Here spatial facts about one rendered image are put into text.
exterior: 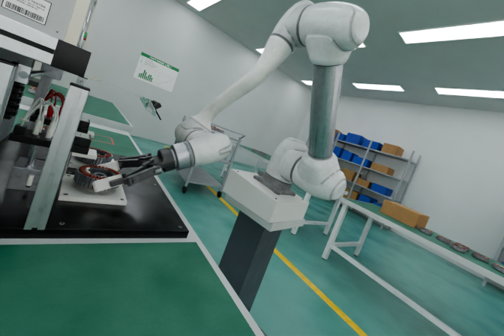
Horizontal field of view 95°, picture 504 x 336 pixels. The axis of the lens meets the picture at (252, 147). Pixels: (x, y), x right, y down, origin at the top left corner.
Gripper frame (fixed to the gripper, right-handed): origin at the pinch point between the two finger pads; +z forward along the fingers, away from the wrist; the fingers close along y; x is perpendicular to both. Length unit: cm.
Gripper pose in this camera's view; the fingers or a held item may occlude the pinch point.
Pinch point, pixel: (100, 176)
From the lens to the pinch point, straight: 78.8
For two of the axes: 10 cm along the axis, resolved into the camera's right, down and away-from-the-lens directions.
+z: -8.3, 2.3, -5.1
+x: -0.5, -9.4, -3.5
